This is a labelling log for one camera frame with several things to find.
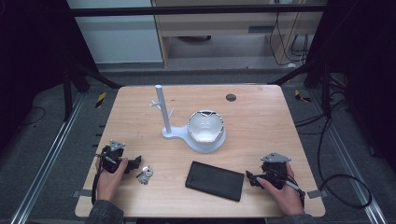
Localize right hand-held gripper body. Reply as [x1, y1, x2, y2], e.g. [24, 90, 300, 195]
[260, 151, 292, 190]

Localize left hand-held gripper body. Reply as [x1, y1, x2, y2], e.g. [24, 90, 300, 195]
[98, 139, 126, 175]

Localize bunch of silver keys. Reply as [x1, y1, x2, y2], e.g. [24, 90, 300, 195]
[135, 165, 154, 186]

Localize white peg stand with base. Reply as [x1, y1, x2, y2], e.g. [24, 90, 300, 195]
[149, 84, 227, 154]

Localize person's left hand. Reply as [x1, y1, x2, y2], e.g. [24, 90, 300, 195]
[95, 158, 130, 203]

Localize person's right hand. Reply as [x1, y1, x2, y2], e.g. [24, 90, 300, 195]
[255, 161, 305, 217]

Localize grey tape tab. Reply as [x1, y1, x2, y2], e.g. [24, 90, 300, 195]
[71, 189, 94, 199]
[306, 189, 329, 200]

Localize yellow black tape strip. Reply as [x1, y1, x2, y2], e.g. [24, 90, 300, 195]
[293, 89, 312, 104]
[94, 91, 107, 109]

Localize black metal stand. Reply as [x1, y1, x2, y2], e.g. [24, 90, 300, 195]
[267, 59, 333, 119]
[61, 57, 124, 123]

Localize white cabinet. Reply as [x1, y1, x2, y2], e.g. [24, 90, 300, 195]
[65, 0, 163, 65]

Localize light wooden desk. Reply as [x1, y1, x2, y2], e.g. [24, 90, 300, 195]
[151, 0, 328, 68]

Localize black horizontal bar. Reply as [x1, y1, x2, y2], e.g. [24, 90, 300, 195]
[69, 4, 327, 18]

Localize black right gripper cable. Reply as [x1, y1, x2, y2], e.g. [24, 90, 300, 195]
[285, 177, 306, 208]

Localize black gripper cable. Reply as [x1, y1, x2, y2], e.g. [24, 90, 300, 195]
[91, 153, 106, 205]
[285, 177, 306, 208]

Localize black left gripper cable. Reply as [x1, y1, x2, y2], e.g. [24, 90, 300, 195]
[91, 153, 106, 205]

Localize black looped floor cable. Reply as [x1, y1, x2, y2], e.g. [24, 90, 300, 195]
[293, 92, 374, 210]

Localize aluminium floor rail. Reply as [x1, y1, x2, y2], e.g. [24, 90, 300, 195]
[9, 92, 87, 224]
[307, 89, 388, 224]

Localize thin black floor cable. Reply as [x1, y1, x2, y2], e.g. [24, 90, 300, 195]
[19, 105, 47, 127]

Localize black hanging cables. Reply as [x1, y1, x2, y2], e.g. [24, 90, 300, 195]
[269, 12, 310, 67]

